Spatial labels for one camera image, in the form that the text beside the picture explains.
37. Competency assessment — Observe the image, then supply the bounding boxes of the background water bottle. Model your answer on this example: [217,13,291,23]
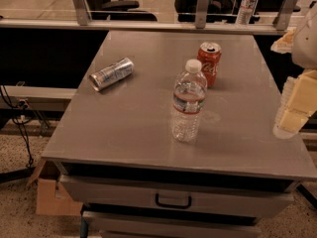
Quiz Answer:
[236,0,257,25]

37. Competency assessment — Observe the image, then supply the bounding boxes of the clear plastic water bottle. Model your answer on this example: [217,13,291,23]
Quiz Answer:
[171,59,207,142]

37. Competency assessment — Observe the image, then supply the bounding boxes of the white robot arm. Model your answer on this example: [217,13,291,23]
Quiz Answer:
[270,5,317,139]

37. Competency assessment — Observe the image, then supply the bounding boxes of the metal railing frame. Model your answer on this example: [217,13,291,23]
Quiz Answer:
[0,0,306,36]

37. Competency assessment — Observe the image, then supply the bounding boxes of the grey metal drawer cabinet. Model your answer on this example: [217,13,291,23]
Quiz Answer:
[44,31,316,238]

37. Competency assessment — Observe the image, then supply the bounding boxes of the top drawer with black handle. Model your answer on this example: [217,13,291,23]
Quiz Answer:
[60,175,293,218]

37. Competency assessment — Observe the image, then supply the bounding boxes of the cardboard box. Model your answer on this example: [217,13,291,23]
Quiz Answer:
[27,158,82,216]

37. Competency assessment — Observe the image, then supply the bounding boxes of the silver energy drink can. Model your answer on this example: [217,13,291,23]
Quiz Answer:
[89,58,134,91]

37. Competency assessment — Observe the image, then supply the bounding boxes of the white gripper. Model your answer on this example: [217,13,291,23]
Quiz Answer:
[272,69,317,139]

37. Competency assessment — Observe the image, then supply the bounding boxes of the lower grey drawer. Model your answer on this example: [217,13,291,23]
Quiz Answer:
[83,211,261,238]

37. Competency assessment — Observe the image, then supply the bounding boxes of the black cables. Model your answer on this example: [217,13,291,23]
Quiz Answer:
[0,84,36,170]

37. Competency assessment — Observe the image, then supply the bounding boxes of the black office chair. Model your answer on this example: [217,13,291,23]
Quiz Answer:
[86,0,157,21]

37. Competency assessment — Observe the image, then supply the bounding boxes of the red coke can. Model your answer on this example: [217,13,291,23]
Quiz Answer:
[197,42,222,87]

